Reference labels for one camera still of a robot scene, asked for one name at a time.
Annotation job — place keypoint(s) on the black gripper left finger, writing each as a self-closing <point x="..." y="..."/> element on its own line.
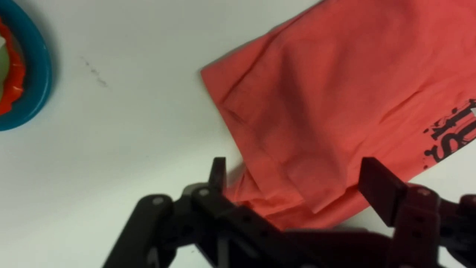
<point x="198" y="224"/>

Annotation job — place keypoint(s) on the teal round plate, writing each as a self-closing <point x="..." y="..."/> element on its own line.
<point x="37" y="75"/>

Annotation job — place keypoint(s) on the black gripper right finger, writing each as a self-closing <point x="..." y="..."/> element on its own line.
<point x="421" y="224"/>

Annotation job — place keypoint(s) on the red shirt with black print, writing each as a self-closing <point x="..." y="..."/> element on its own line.
<point x="321" y="99"/>

